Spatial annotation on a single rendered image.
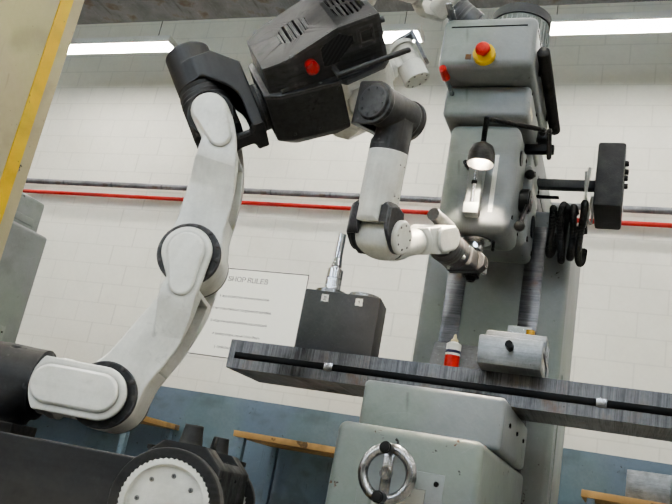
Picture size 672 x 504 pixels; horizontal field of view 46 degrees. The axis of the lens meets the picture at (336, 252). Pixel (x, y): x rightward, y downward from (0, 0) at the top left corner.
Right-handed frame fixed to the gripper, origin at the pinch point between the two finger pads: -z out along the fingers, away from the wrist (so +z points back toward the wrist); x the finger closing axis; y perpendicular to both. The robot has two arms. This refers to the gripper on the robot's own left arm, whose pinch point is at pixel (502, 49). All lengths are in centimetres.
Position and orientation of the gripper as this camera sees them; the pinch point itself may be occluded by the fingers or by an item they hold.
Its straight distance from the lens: 249.9
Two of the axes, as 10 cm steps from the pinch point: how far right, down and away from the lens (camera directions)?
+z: -7.5, -6.6, 0.8
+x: 1.4, -2.7, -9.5
